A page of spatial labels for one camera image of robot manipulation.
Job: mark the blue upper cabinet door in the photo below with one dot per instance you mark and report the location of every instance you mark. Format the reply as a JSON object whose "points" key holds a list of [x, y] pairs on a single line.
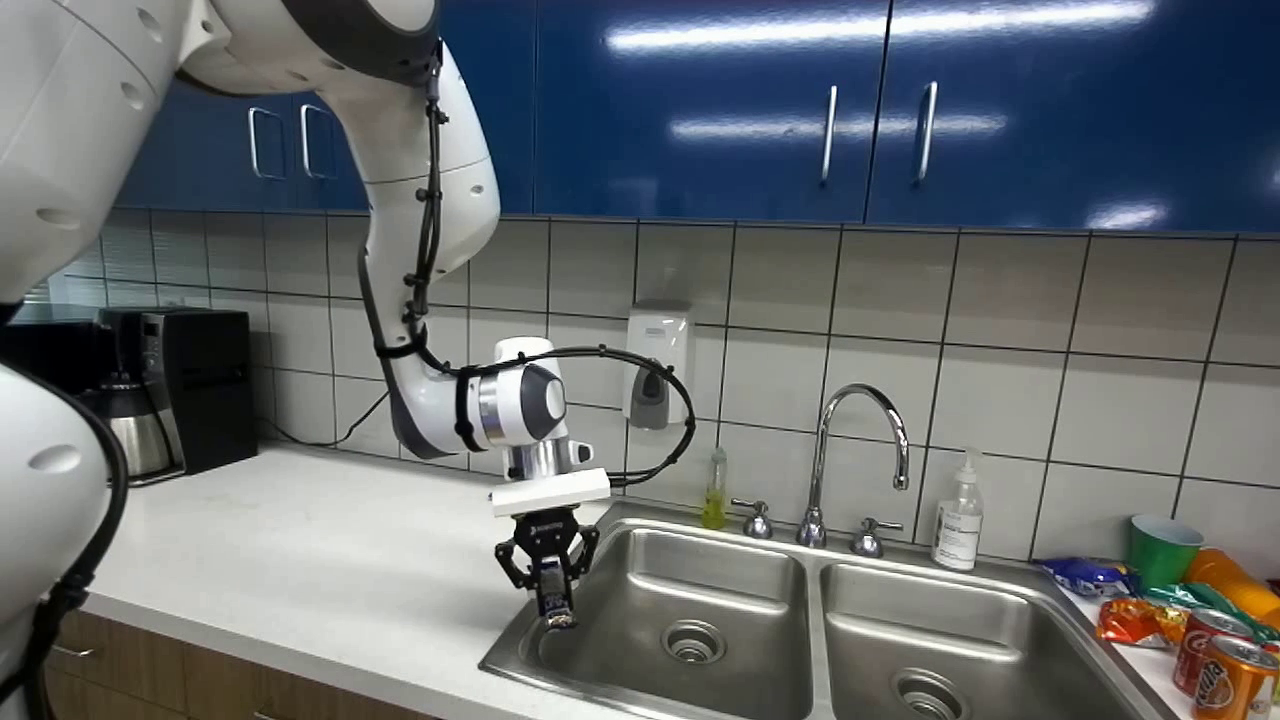
{"points": [[1095, 132], [512, 107], [203, 164], [694, 132]]}

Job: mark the orange snack pack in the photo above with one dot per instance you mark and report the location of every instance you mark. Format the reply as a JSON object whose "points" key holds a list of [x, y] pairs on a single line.
{"points": [[1234, 584]]}

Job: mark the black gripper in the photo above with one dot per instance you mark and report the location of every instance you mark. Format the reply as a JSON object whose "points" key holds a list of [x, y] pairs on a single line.
{"points": [[548, 538]]}

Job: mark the green cup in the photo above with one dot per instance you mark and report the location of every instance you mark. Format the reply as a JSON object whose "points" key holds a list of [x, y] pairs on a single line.
{"points": [[1159, 544]]}

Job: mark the green dish soap bottle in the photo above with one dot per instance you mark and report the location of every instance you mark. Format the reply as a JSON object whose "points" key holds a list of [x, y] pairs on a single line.
{"points": [[719, 497]]}

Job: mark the orange chip bag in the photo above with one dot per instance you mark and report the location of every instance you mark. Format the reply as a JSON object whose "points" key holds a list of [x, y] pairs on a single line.
{"points": [[1131, 621]]}

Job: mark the wooden lower cabinet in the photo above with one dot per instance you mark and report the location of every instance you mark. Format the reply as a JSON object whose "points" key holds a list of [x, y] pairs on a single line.
{"points": [[175, 682]]}

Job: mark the stainless steel double sink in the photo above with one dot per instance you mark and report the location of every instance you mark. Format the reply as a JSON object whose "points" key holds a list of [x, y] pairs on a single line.
{"points": [[746, 584]]}

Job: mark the blue snack bag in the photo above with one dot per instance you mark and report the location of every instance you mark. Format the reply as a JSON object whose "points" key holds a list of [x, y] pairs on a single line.
{"points": [[1083, 579]]}

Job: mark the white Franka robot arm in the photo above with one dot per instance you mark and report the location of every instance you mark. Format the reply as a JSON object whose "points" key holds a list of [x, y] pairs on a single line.
{"points": [[55, 132]]}

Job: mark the chrome faucet knob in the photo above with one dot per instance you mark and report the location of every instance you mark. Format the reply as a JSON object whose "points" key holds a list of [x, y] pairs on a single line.
{"points": [[869, 538], [758, 522]]}

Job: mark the chrome gooseneck faucet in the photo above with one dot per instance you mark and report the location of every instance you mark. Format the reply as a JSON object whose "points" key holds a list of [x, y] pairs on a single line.
{"points": [[820, 483]]}

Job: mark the steel coffee carafe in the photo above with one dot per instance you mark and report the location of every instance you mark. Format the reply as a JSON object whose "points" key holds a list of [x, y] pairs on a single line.
{"points": [[150, 424]]}

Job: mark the clear hand soap pump bottle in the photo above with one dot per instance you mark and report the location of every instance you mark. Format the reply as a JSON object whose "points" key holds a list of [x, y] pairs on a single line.
{"points": [[957, 522]]}

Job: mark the green snack wrapper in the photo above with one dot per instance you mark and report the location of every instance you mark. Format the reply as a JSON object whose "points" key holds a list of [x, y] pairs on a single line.
{"points": [[1207, 600]]}

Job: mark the black countertop appliance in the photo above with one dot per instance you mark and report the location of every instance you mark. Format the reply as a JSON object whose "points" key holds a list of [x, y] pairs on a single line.
{"points": [[55, 347]]}

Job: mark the black coffee maker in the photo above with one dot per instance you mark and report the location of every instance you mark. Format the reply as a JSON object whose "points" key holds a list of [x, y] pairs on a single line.
{"points": [[204, 384]]}

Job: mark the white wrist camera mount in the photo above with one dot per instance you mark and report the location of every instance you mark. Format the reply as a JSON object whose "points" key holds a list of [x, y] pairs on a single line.
{"points": [[547, 492]]}

